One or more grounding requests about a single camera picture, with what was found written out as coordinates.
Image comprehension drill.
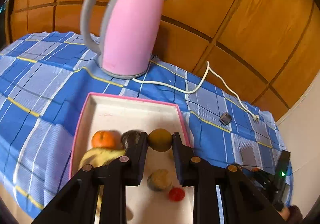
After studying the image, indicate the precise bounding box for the blue checkered tablecloth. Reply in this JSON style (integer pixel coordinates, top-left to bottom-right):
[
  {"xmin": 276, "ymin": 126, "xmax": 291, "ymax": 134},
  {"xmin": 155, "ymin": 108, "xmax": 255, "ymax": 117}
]
[{"xmin": 1, "ymin": 32, "xmax": 285, "ymax": 218}]

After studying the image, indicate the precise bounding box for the pink electric kettle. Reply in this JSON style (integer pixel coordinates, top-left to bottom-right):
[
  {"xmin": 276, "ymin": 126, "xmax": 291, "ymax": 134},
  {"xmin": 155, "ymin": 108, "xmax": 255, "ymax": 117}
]
[{"xmin": 80, "ymin": 0, "xmax": 164, "ymax": 79}]

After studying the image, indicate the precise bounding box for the red cherry tomato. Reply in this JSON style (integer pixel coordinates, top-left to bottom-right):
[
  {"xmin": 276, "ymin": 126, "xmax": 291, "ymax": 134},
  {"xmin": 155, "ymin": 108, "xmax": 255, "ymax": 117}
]
[{"xmin": 168, "ymin": 187, "xmax": 185, "ymax": 202}]

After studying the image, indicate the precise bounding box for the large dark water chestnut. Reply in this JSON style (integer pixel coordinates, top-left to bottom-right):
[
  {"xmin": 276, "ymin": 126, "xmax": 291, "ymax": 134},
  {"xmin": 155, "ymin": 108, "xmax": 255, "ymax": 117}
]
[{"xmin": 120, "ymin": 130, "xmax": 141, "ymax": 149}]

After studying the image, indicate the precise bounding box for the small tan round fruit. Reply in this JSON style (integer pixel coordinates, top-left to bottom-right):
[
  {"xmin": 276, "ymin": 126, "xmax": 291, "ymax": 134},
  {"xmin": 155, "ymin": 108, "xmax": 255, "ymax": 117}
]
[
  {"xmin": 148, "ymin": 129, "xmax": 172, "ymax": 152},
  {"xmin": 168, "ymin": 148, "xmax": 174, "ymax": 160}
]

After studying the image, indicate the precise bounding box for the person's right hand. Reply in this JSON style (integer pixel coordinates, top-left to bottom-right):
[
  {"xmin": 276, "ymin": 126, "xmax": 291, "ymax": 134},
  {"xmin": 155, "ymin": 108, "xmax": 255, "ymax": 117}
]
[{"xmin": 278, "ymin": 206, "xmax": 303, "ymax": 224}]

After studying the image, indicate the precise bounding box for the spotted yellow banana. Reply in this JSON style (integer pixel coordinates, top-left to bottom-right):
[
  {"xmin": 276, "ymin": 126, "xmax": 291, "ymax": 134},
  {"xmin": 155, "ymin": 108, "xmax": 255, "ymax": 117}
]
[{"xmin": 78, "ymin": 147, "xmax": 127, "ymax": 214}]

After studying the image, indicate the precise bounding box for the white power cord with plug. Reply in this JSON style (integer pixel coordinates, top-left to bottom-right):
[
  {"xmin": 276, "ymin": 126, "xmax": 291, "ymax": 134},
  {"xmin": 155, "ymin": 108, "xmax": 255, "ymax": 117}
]
[{"xmin": 131, "ymin": 60, "xmax": 260, "ymax": 123}]

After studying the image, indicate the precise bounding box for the pink white shallow box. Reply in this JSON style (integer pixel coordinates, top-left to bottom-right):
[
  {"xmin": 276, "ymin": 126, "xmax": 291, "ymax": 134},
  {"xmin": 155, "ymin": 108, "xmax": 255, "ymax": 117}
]
[{"xmin": 69, "ymin": 93, "xmax": 193, "ymax": 223}]

